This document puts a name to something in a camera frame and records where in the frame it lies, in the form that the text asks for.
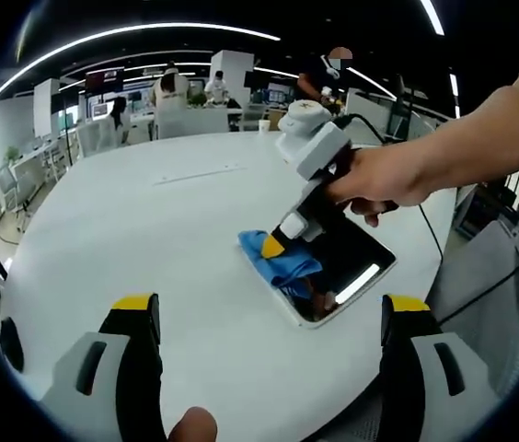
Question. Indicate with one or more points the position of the green potted plant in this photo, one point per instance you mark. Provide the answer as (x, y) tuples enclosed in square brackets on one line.
[(11, 154)]

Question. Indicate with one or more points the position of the black tablet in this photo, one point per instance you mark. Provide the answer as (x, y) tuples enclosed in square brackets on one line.
[(356, 262)]

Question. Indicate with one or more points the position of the blue cleaning cloth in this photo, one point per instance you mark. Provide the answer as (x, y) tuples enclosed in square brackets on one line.
[(282, 269)]

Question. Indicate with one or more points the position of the white paper cup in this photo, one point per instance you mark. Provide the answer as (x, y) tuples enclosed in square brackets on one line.
[(264, 126)]

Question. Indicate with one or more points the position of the red wall screen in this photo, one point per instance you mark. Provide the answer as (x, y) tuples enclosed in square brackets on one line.
[(103, 79)]

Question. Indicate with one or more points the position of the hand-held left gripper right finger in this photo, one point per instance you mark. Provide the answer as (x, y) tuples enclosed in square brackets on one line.
[(430, 382)]

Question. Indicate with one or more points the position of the person's grey clothing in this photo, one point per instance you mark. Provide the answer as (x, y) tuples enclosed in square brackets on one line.
[(494, 285)]

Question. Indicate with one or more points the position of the dark rounded object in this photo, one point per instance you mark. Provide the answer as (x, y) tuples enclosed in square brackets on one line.
[(12, 345)]

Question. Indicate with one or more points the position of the person's right hand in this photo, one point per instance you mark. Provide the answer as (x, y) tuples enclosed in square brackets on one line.
[(379, 179)]

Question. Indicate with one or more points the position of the short ceiling light strip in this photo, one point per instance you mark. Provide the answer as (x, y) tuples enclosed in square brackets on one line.
[(433, 16)]

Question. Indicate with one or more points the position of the black tripod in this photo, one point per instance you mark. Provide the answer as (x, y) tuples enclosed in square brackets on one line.
[(401, 106)]

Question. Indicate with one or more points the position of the white office chair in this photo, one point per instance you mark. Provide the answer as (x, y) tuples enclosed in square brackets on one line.
[(6, 189)]

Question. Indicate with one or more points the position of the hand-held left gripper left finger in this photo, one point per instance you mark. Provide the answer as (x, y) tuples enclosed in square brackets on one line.
[(103, 387)]

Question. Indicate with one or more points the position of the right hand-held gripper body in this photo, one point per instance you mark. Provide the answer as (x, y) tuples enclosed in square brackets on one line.
[(319, 152)]

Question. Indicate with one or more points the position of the person's left hand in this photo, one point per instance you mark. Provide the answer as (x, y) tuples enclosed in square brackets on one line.
[(194, 426)]

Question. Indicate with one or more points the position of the long curved ceiling light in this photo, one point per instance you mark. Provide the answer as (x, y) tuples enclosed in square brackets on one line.
[(126, 34)]

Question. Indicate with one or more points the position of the white divider panel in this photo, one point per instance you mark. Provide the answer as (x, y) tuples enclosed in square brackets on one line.
[(370, 115)]

